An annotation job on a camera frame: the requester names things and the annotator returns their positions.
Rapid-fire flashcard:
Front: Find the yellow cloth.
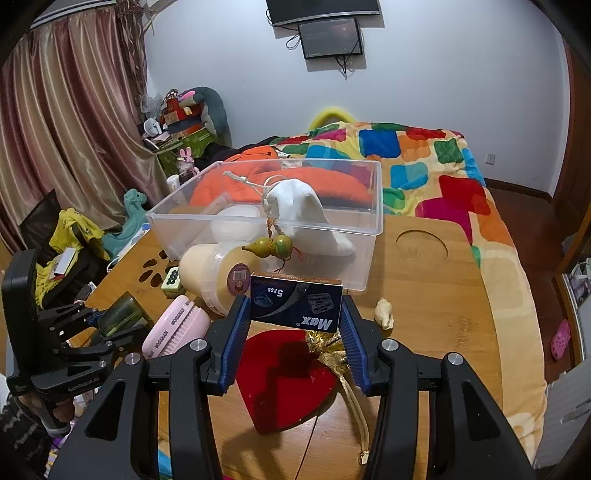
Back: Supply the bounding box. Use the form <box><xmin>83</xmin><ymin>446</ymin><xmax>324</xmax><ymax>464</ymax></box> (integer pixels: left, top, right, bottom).
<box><xmin>36</xmin><ymin>208</ymin><xmax>112</xmax><ymax>308</ymax></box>

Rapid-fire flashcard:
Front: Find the wooden desktop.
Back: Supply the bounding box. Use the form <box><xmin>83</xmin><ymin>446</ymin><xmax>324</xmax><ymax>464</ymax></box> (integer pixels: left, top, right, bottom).
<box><xmin>60</xmin><ymin>215</ymin><xmax>550</xmax><ymax>480</ymax></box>

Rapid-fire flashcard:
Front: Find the green gourd ornament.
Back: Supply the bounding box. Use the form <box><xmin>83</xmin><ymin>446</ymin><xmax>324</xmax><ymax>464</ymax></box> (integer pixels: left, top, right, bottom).
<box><xmin>241</xmin><ymin>217</ymin><xmax>303</xmax><ymax>273</ymax></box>

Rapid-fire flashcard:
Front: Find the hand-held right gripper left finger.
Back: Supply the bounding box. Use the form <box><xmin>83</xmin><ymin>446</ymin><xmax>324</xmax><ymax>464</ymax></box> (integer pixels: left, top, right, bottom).
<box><xmin>48</xmin><ymin>294</ymin><xmax>252</xmax><ymax>480</ymax></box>

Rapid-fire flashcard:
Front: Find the black chair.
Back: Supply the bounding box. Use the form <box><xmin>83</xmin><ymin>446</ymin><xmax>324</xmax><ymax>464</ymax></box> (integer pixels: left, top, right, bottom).
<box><xmin>18</xmin><ymin>188</ymin><xmax>63</xmax><ymax>252</ymax></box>

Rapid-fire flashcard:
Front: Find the white appliance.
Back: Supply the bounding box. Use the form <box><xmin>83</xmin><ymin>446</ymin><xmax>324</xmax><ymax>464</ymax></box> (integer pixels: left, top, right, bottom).
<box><xmin>536</xmin><ymin>369</ymin><xmax>591</xmax><ymax>472</ymax></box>

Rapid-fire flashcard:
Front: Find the dark green cup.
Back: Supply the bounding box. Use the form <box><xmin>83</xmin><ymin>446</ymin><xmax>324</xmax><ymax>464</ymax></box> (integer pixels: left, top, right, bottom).
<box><xmin>99</xmin><ymin>295</ymin><xmax>154</xmax><ymax>337</ymax></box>

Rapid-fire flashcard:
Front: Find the wooden wardrobe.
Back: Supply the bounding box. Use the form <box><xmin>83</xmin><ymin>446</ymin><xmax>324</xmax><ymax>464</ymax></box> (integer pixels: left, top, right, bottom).
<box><xmin>549</xmin><ymin>41</ymin><xmax>591</xmax><ymax>374</ymax></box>

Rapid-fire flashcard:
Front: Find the white round container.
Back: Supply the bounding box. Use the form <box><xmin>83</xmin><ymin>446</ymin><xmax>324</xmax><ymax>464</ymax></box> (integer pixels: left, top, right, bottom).
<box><xmin>210</xmin><ymin>205</ymin><xmax>262</xmax><ymax>243</ymax></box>

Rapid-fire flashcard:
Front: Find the small cream figurine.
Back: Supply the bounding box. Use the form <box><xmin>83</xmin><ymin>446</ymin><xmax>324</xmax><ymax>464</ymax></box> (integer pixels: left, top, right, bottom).
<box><xmin>374</xmin><ymin>299</ymin><xmax>394</xmax><ymax>330</ymax></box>

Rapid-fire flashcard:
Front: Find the dark blue small box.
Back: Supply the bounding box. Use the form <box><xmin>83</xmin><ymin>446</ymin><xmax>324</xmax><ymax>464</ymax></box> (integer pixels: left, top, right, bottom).
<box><xmin>249</xmin><ymin>272</ymin><xmax>343</xmax><ymax>334</ymax></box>

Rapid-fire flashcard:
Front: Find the green dinosaur plush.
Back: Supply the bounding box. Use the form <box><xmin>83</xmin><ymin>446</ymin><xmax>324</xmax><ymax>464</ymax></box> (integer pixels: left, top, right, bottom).
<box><xmin>102</xmin><ymin>188</ymin><xmax>153</xmax><ymax>252</ymax></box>

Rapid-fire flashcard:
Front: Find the person's left hand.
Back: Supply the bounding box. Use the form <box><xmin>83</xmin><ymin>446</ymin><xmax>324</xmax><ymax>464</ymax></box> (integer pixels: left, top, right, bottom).
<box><xmin>53</xmin><ymin>400</ymin><xmax>78</xmax><ymax>428</ymax></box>

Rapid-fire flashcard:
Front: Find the red velvet pouch gold trim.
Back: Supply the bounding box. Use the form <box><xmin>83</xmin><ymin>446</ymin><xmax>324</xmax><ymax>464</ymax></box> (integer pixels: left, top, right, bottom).
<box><xmin>236</xmin><ymin>329</ymin><xmax>372</xmax><ymax>464</ymax></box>

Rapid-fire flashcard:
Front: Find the pink brown curtain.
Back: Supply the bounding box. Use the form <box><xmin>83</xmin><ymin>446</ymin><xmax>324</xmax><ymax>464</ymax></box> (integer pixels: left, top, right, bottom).
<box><xmin>0</xmin><ymin>14</ymin><xmax>169</xmax><ymax>259</ymax></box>

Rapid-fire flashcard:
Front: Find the small black wall monitor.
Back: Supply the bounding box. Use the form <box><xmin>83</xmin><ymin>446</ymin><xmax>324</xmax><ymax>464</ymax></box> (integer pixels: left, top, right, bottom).
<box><xmin>298</xmin><ymin>17</ymin><xmax>363</xmax><ymax>61</ymax></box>

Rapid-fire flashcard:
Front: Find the pink clog shoe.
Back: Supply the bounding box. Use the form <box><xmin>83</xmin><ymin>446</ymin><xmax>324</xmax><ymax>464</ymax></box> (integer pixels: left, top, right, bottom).
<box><xmin>550</xmin><ymin>319</ymin><xmax>571</xmax><ymax>361</ymax></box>

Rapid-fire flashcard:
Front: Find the large black wall monitor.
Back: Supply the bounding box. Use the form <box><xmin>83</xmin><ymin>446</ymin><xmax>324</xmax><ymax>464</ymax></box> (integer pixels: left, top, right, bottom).
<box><xmin>265</xmin><ymin>0</ymin><xmax>383</xmax><ymax>27</ymax></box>

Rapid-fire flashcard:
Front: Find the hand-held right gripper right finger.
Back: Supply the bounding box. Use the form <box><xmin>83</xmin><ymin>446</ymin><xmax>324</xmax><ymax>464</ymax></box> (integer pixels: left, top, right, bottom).
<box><xmin>340</xmin><ymin>294</ymin><xmax>536</xmax><ymax>480</ymax></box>

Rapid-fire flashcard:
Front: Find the cream plastic jar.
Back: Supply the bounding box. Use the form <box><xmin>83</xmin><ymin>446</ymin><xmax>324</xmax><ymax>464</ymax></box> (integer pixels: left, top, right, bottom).
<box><xmin>178</xmin><ymin>240</ymin><xmax>263</xmax><ymax>318</ymax></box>

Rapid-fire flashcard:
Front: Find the grey plush cushion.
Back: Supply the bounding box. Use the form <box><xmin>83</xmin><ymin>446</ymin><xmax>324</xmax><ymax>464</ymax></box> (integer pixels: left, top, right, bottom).
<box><xmin>185</xmin><ymin>86</ymin><xmax>229</xmax><ymax>139</ymax></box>

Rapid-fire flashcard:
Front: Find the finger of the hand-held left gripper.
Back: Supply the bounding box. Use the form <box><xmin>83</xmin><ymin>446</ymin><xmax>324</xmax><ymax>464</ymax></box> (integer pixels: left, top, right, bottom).
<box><xmin>64</xmin><ymin>322</ymin><xmax>156</xmax><ymax>371</ymax></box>
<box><xmin>38</xmin><ymin>301</ymin><xmax>110</xmax><ymax>341</ymax></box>

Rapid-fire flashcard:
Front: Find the yellow ring cushion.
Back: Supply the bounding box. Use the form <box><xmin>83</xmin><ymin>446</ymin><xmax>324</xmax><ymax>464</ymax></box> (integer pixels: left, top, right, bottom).
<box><xmin>308</xmin><ymin>107</ymin><xmax>355</xmax><ymax>132</ymax></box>

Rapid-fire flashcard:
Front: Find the stack of colourful boxes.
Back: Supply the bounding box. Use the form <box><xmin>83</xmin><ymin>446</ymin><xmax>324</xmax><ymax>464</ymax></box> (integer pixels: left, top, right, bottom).
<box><xmin>159</xmin><ymin>90</ymin><xmax>218</xmax><ymax>174</ymax></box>

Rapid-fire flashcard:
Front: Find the orange cloth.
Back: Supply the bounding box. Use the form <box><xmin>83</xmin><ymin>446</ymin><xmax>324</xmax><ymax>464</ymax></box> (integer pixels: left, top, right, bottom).
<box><xmin>189</xmin><ymin>145</ymin><xmax>375</xmax><ymax>208</ymax></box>

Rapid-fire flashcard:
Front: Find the pink rabbit toy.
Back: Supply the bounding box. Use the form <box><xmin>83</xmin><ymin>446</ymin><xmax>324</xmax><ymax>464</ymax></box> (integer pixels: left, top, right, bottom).
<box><xmin>177</xmin><ymin>148</ymin><xmax>200</xmax><ymax>178</ymax></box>

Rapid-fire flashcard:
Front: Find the pink brush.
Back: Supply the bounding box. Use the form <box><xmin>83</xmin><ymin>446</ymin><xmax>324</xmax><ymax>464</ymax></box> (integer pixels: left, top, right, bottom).
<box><xmin>141</xmin><ymin>295</ymin><xmax>213</xmax><ymax>360</ymax></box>

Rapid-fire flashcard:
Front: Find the colourful patchwork blanket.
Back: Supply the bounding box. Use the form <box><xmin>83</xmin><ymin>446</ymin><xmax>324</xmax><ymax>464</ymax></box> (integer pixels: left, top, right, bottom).
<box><xmin>270</xmin><ymin>121</ymin><xmax>548</xmax><ymax>467</ymax></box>

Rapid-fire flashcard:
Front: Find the clear plastic storage box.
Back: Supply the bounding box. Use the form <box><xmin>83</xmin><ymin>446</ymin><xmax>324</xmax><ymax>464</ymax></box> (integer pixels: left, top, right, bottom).
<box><xmin>145</xmin><ymin>159</ymin><xmax>385</xmax><ymax>292</ymax></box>

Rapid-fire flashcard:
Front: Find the white cloth pouch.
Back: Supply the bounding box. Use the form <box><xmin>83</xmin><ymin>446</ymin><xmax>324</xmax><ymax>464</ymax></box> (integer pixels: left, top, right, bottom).
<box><xmin>223</xmin><ymin>171</ymin><xmax>357</xmax><ymax>257</ymax></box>

